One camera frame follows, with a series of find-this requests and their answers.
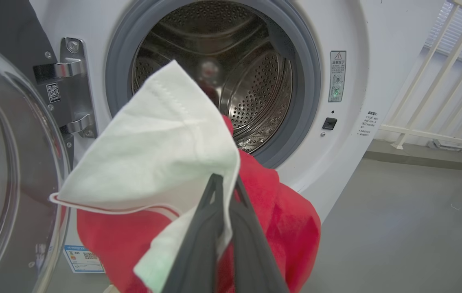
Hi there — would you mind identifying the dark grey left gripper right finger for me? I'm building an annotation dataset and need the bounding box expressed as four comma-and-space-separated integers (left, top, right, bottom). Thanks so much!
231, 177, 290, 293

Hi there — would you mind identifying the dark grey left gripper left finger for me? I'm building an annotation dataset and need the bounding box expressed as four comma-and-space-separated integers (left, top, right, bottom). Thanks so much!
162, 174, 225, 293

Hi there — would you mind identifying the red and white garment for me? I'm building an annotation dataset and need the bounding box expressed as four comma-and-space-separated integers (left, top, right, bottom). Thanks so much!
50, 60, 322, 293

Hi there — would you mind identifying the glass washing machine door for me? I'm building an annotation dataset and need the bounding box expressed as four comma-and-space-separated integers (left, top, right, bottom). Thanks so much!
0, 0, 72, 293

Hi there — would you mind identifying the silver metal door hinge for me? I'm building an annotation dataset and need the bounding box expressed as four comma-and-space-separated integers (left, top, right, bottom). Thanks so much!
33, 37, 98, 139

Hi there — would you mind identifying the white front-load washing machine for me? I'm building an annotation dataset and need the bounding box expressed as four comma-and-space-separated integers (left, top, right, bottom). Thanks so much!
29, 0, 445, 293

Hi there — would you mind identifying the blue energy label sticker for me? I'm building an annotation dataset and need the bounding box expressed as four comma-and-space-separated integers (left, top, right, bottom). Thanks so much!
63, 244, 105, 273

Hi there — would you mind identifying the small printed text sticker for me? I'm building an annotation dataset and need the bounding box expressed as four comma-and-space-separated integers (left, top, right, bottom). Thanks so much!
357, 111, 378, 137

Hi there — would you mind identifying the grey warning sticker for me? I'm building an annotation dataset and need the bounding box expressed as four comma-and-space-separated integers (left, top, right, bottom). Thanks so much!
328, 51, 346, 102

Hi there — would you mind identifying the small QR code sticker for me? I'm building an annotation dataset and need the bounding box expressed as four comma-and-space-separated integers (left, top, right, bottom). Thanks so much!
46, 83, 61, 102

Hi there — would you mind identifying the white railing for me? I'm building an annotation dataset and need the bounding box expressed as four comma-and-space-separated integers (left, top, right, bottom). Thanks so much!
379, 0, 462, 161

